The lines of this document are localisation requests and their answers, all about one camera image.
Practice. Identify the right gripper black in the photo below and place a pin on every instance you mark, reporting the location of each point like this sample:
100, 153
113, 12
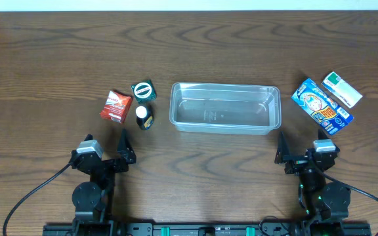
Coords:
299, 162

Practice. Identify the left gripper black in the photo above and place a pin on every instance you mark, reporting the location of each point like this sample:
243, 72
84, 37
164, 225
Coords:
126, 151

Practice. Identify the red Panadol box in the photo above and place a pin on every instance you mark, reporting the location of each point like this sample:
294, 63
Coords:
116, 107

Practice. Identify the blue fever patch box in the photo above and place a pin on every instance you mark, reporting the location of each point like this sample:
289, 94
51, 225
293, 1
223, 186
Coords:
319, 106

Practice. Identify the green round-label box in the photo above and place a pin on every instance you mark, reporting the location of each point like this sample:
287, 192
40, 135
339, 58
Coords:
144, 91

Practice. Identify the white green medicine box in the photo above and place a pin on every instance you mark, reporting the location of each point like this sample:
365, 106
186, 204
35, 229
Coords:
341, 89

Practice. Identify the clear plastic container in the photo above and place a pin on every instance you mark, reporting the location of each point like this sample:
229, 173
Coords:
225, 108

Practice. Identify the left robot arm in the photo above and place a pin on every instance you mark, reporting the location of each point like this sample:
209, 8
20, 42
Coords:
93, 199

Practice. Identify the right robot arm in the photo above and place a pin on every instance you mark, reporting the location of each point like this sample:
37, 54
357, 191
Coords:
324, 202

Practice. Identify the dark bottle white cap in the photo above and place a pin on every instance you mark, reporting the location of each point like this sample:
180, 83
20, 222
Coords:
144, 117

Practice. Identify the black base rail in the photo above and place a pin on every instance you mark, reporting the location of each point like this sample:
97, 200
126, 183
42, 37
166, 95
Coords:
267, 227

